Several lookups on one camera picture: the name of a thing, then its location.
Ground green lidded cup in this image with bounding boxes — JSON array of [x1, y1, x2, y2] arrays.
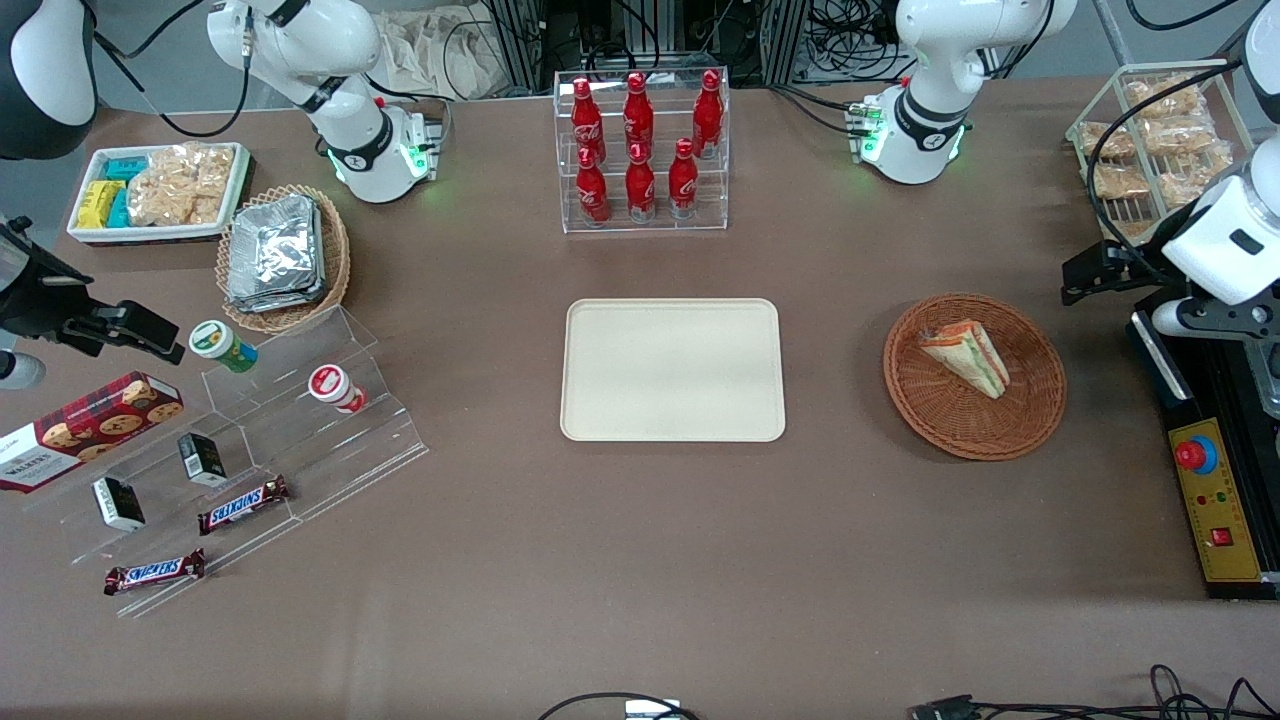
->
[[189, 320, 259, 374]]

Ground white rectangular snack bin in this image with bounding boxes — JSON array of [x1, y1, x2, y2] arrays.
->
[[67, 142, 251, 246]]

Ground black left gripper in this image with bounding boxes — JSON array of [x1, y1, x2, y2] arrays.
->
[[1062, 240, 1196, 306]]

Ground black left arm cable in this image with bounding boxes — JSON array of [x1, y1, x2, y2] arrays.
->
[[1085, 60, 1246, 291]]

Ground snickers chocolate bar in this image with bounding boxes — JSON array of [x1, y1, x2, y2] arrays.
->
[[104, 548, 207, 597], [197, 475, 291, 536]]

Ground beige plastic tray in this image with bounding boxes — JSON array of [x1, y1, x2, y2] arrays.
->
[[560, 298, 787, 443]]

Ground yellow control panel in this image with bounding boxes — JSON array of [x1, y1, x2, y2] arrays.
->
[[1168, 418, 1266, 584]]

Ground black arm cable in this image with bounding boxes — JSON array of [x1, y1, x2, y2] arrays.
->
[[1085, 60, 1246, 291], [90, 0, 251, 139]]

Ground triangular sandwich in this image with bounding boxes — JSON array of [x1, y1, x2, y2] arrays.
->
[[919, 320, 1011, 400]]

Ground red lidded cup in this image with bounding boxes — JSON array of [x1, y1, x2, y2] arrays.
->
[[308, 365, 367, 414]]

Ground black tangled cable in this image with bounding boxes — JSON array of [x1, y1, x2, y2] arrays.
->
[[910, 665, 1280, 720]]

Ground black looped cable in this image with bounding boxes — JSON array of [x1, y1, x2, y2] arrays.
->
[[538, 692, 701, 720]]

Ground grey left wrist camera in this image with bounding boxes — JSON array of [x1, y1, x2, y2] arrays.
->
[[1150, 298, 1280, 346]]

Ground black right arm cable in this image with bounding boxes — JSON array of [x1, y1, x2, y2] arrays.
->
[[90, 0, 251, 139]]

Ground round brown wicker basket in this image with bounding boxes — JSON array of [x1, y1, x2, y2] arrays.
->
[[883, 292, 1067, 462]]

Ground yellow snack packet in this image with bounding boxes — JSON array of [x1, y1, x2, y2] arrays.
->
[[77, 180, 123, 230]]

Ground red tartan cookie box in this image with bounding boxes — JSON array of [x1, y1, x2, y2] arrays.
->
[[0, 371, 185, 493]]

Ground small black box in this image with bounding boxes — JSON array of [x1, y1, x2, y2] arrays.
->
[[92, 477, 146, 532], [178, 432, 228, 488]]

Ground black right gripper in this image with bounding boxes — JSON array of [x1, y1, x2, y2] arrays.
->
[[0, 215, 187, 366]]

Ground clear bag of crackers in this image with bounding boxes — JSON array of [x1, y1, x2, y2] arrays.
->
[[127, 143, 236, 227]]

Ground clear acrylic stepped stand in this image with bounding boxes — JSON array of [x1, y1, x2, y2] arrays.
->
[[25, 305, 431, 619]]

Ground clear acrylic bottle rack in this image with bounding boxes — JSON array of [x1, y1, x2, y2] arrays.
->
[[553, 68, 731, 236]]

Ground beige cloth bag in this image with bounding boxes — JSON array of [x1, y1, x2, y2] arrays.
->
[[375, 10, 521, 101]]

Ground oval wicker basket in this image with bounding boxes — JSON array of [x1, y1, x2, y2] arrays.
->
[[216, 185, 352, 334]]

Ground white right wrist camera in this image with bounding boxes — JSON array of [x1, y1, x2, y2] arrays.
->
[[0, 350, 47, 392]]

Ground silver foil pack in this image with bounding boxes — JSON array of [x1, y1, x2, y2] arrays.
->
[[230, 194, 325, 291], [227, 270, 330, 314]]

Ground black control box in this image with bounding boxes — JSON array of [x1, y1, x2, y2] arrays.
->
[[1128, 290, 1280, 601]]

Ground red cola bottle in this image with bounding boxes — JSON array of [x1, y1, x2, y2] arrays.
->
[[577, 147, 611, 226], [626, 143, 657, 223], [693, 70, 724, 161], [571, 78, 606, 166], [624, 72, 655, 161], [668, 138, 699, 219]]

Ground white wire rack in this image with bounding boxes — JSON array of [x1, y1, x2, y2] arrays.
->
[[1065, 60, 1256, 249]]

